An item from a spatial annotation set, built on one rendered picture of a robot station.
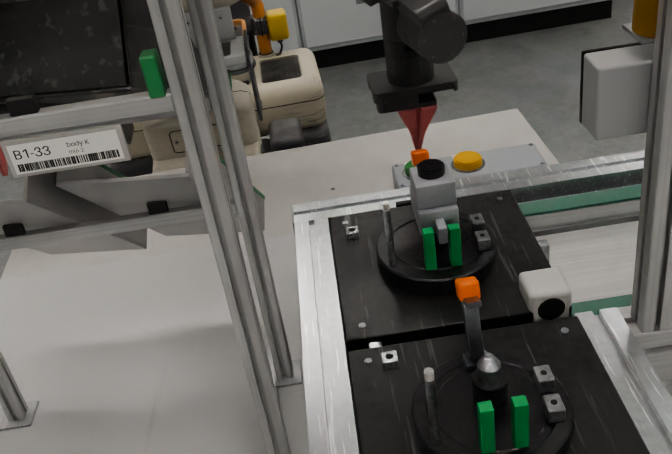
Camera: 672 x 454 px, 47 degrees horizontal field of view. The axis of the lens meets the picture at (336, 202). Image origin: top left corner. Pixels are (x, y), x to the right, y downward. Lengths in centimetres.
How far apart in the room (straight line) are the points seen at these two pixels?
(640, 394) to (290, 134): 112
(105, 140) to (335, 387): 35
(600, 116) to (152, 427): 59
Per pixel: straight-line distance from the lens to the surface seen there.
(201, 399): 97
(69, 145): 60
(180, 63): 56
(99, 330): 112
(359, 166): 135
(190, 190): 78
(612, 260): 101
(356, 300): 88
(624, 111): 73
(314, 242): 101
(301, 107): 185
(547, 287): 85
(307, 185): 132
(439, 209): 85
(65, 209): 83
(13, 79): 65
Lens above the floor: 152
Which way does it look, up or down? 32 degrees down
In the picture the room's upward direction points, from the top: 9 degrees counter-clockwise
